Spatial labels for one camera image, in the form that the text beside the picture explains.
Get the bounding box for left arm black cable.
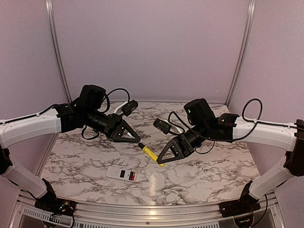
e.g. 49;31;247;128
82;88;131;140

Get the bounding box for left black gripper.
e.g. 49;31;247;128
85;107;141;143

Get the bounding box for white red remote control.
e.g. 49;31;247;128
106;167;137;182

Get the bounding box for aluminium frame post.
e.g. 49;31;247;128
45;0;72;103
225;0;257;107

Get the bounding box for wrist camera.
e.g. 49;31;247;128
114;100;138;116
153;118;185;135

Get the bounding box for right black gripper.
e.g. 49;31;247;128
156;120;209;163

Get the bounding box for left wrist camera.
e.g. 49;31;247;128
114;100;138;116

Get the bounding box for left aluminium frame post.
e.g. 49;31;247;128
45;0;72;103

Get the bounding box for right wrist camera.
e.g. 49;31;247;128
153;118;185;135

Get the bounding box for white battery cover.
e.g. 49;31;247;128
144;167;157;176

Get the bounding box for front aluminium frame rail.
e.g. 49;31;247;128
9;191;285;228

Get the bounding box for right aluminium frame post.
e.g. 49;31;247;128
225;0;257;107

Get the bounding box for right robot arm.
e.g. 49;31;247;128
157;98;304;218

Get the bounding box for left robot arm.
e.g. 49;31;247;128
0;85;141;217

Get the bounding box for yellow handled screwdriver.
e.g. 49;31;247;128
138;142;165;167

